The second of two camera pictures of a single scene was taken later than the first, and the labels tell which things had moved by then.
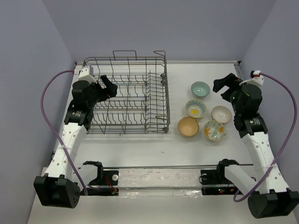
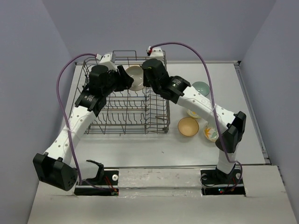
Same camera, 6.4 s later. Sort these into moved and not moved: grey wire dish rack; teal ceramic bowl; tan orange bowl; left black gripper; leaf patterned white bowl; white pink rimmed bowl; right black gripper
Moved: white pink rimmed bowl; right black gripper; left black gripper
Not moved: teal ceramic bowl; grey wire dish rack; tan orange bowl; leaf patterned white bowl
